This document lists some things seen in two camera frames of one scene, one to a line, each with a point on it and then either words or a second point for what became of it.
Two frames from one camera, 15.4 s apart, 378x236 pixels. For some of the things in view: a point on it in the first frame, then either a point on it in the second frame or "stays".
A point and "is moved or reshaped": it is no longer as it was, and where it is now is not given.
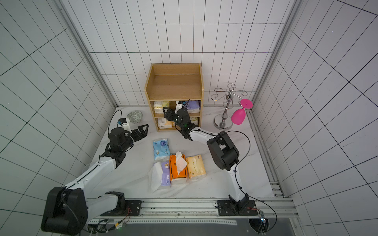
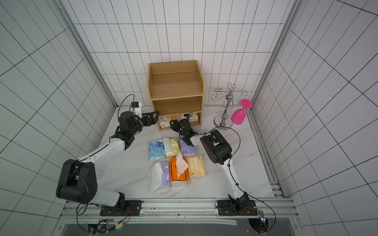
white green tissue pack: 159,105 → 171,146
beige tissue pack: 195,166 stays
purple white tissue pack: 159,175 stays
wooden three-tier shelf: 171,85 stays
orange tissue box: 177,165 stays
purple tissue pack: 193,106 → 187,150
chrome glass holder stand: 224,121 stays
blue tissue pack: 161,149 is moved or reshaped
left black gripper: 143,133 → 153,121
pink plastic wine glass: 238,116 stays
